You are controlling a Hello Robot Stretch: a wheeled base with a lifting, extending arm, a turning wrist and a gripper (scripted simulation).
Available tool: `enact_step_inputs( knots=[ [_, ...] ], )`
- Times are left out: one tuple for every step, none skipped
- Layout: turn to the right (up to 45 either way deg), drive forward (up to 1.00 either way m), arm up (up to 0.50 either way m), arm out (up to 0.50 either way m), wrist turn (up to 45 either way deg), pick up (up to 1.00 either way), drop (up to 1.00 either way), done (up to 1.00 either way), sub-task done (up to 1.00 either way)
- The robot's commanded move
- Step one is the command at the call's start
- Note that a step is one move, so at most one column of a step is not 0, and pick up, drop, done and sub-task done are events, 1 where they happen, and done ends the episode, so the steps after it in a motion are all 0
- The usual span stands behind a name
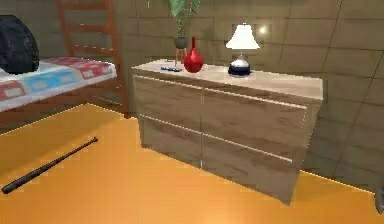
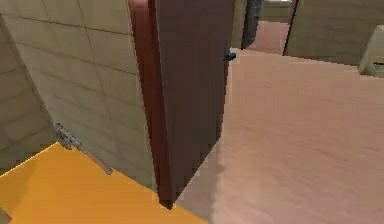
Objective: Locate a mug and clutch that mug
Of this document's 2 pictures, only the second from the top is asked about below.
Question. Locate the dark red room door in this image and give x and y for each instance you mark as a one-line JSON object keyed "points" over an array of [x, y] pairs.
{"points": [[186, 100]]}

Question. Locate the pale beige cabinet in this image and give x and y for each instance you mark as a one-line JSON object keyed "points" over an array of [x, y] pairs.
{"points": [[375, 55]]}

